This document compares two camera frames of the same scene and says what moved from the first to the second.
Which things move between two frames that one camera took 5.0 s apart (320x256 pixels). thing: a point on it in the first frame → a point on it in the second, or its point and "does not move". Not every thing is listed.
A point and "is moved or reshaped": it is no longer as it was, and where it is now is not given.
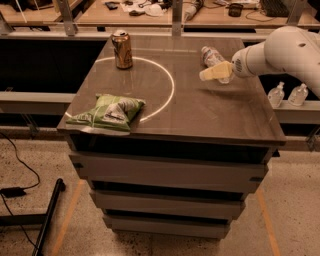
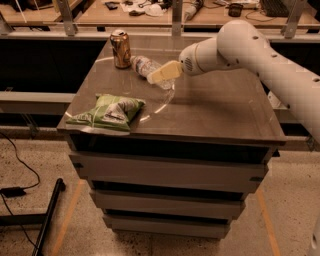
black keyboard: (275, 8) does not move
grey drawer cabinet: (196, 149) does not move
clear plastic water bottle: (211, 57) is moved or reshaped
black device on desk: (235, 10) does not move
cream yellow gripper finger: (220, 70) → (164, 73)
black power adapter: (12, 192) does not move
